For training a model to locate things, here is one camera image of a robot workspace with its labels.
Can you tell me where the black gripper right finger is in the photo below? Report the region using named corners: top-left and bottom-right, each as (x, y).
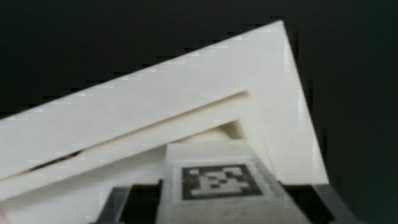
top-left (278, 183), bottom-right (356, 224)

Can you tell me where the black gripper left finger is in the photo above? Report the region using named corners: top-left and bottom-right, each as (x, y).
top-left (89, 181), bottom-right (162, 224)

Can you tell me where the white table leg with tag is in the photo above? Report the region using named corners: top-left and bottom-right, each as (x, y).
top-left (157, 141), bottom-right (312, 224)

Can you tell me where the white L-shaped obstacle fence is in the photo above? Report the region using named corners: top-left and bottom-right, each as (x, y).
top-left (0, 19), bottom-right (331, 188)

